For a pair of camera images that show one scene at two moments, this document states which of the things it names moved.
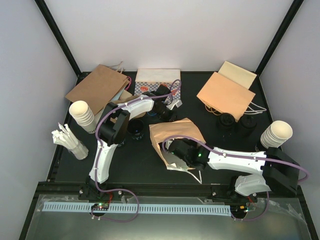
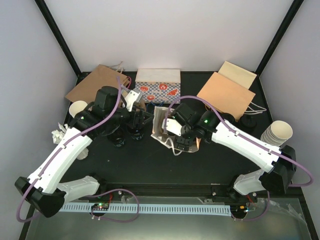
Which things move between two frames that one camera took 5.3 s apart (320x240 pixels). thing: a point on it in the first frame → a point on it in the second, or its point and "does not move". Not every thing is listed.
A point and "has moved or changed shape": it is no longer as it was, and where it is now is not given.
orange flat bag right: x=223 y=95 does not move
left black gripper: x=174 y=115 → x=139 y=122
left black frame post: x=49 y=19 does not move
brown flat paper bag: x=100 y=89 does not move
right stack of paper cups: x=278 y=132 does not move
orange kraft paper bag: x=160 y=131 has moved or changed shape
